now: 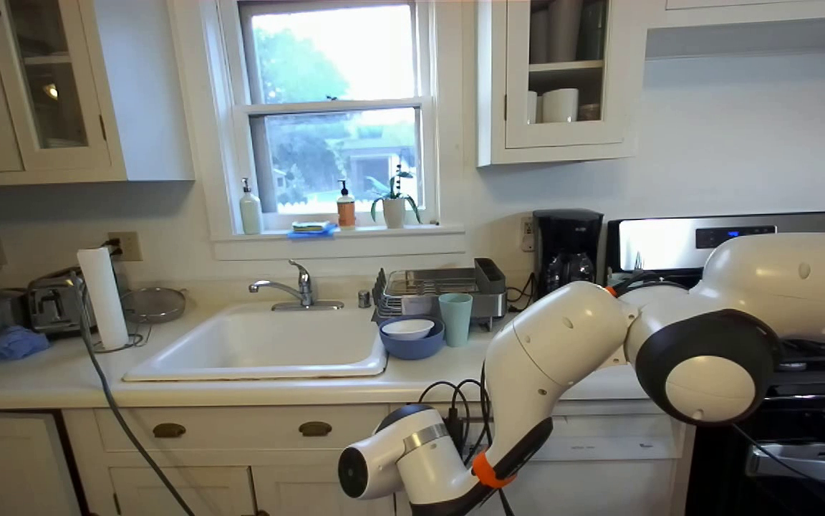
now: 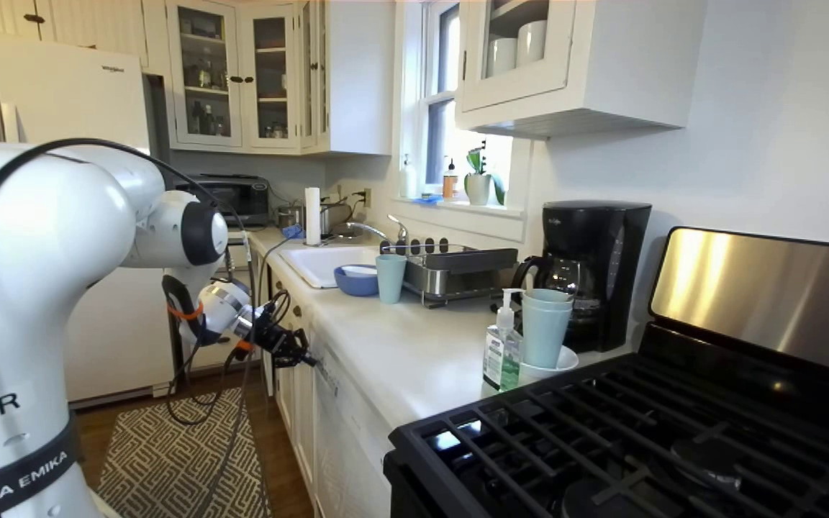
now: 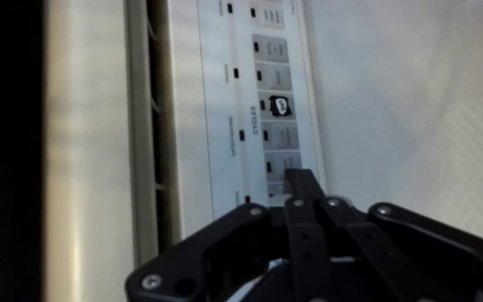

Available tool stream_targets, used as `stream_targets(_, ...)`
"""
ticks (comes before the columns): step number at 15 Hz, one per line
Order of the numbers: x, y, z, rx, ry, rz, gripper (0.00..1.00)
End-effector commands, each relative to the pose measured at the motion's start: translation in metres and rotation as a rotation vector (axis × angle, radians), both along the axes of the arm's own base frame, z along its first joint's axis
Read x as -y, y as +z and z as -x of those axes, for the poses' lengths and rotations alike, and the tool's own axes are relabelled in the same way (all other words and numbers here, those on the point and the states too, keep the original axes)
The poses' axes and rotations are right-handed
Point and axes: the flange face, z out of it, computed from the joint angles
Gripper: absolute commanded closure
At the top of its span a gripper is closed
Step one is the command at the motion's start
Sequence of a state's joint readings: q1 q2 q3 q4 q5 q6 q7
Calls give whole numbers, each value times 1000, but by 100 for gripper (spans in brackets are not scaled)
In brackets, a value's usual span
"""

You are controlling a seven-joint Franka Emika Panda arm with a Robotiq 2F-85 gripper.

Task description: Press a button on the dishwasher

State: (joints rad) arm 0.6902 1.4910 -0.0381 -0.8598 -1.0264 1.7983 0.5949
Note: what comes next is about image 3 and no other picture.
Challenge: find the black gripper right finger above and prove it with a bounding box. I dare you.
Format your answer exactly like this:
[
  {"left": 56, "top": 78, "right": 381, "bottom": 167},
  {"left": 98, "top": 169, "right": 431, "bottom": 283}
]
[{"left": 299, "top": 165, "right": 483, "bottom": 302}]

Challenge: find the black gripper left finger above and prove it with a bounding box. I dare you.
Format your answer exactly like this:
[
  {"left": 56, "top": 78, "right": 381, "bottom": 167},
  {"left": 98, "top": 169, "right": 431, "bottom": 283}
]
[{"left": 125, "top": 165, "right": 334, "bottom": 302}]

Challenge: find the white dishwasher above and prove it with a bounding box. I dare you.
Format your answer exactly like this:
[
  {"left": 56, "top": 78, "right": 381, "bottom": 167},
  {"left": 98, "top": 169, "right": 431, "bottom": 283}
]
[{"left": 123, "top": 0, "right": 483, "bottom": 302}]

